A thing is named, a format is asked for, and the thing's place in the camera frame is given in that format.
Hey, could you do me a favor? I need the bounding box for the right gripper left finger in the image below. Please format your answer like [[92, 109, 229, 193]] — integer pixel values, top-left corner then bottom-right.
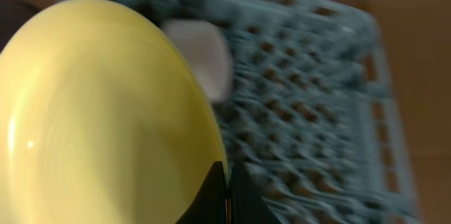
[[176, 161, 227, 224]]

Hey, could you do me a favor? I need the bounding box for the yellow plate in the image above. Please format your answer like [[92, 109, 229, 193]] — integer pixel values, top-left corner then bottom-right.
[[1, 0, 228, 223]]

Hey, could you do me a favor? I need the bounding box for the grey dishwasher rack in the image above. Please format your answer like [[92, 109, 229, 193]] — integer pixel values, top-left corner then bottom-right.
[[112, 0, 422, 224]]

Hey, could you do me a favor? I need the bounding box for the brown cardboard box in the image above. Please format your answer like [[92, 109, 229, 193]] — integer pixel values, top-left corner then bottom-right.
[[368, 0, 451, 224]]

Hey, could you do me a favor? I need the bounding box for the white cup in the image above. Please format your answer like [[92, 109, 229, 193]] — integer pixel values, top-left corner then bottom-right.
[[161, 19, 233, 103]]

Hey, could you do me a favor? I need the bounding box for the brown serving tray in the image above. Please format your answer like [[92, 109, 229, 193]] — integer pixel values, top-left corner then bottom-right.
[[0, 0, 40, 51]]

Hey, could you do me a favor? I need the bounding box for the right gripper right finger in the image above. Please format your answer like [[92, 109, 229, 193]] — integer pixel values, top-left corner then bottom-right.
[[230, 163, 280, 224]]

